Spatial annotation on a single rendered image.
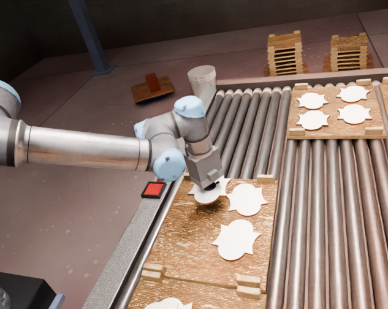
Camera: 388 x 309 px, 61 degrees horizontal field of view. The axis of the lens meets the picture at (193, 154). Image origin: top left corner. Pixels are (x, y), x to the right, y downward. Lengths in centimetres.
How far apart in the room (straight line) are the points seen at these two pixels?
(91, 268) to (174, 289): 150
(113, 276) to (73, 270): 142
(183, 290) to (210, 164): 35
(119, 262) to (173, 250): 18
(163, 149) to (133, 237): 46
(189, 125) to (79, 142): 29
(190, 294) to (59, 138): 51
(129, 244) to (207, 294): 33
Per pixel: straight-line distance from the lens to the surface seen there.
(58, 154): 72
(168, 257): 101
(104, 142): 72
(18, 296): 114
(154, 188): 125
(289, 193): 114
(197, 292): 93
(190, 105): 85
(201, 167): 94
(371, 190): 117
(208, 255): 98
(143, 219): 117
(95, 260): 244
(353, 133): 137
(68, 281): 243
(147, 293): 97
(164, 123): 85
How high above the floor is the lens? 171
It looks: 35 degrees down
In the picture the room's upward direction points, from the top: 15 degrees counter-clockwise
